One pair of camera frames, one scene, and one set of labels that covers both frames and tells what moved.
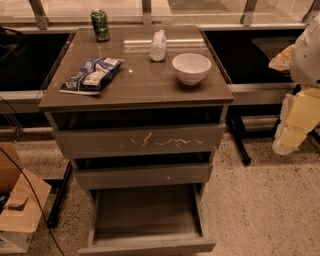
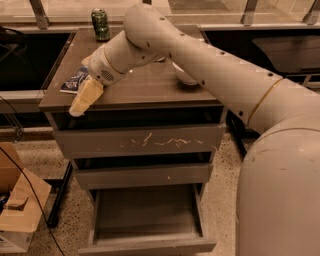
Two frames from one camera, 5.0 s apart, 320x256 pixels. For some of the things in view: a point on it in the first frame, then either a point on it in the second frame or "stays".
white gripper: x=308 y=58 -> x=100 y=69
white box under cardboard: x=14 y=242 stays
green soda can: x=99 y=22 stays
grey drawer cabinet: x=140 y=115 stays
